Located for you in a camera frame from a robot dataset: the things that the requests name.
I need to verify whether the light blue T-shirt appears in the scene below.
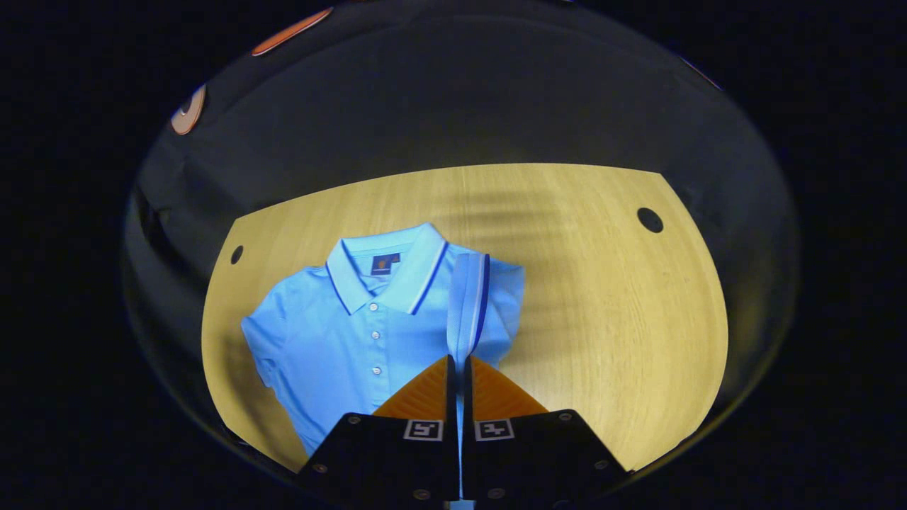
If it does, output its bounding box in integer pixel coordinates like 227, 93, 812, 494
241, 222, 526, 510

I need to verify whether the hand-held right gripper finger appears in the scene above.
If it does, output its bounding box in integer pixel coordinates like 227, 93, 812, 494
462, 354, 631, 505
296, 354, 462, 505

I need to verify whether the black backdrop cloth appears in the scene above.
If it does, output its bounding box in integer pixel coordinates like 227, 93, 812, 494
122, 0, 801, 468

